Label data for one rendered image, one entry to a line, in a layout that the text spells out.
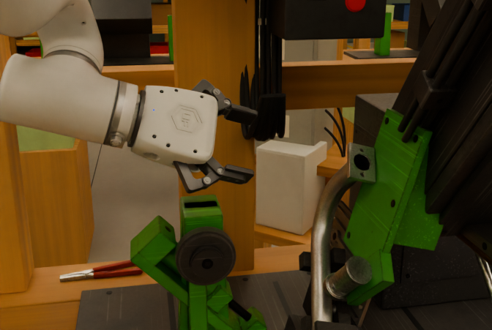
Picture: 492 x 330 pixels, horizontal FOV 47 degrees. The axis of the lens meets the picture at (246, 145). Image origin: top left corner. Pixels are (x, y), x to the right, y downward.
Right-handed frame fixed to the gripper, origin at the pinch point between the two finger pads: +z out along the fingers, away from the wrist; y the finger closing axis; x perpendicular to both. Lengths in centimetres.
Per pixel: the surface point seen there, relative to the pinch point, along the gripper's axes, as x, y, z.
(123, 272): 47.5, -6.8, -6.8
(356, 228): 2.8, -7.4, 18.7
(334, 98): 20.6, 28.0, 25.7
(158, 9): 512, 468, 46
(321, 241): 9.5, -7.8, 16.5
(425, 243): -4.5, -10.7, 24.7
